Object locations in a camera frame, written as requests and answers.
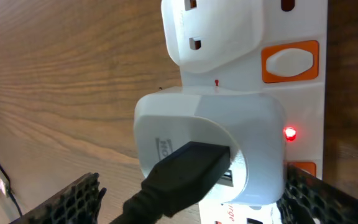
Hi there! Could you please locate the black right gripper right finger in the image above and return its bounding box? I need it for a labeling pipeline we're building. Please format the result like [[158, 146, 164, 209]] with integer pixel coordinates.
[[277, 165, 358, 224]]

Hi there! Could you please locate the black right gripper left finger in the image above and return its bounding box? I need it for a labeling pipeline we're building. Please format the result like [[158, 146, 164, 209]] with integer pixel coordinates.
[[11, 173, 106, 224]]

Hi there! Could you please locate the black charging cable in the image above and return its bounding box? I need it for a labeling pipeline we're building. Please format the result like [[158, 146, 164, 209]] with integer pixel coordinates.
[[0, 136, 232, 224]]

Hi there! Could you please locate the white power strip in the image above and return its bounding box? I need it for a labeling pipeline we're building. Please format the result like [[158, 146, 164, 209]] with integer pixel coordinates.
[[161, 1, 328, 223]]

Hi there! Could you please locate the white USB charger adapter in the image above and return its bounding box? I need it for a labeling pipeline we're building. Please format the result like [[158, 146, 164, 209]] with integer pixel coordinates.
[[134, 90, 285, 206]]

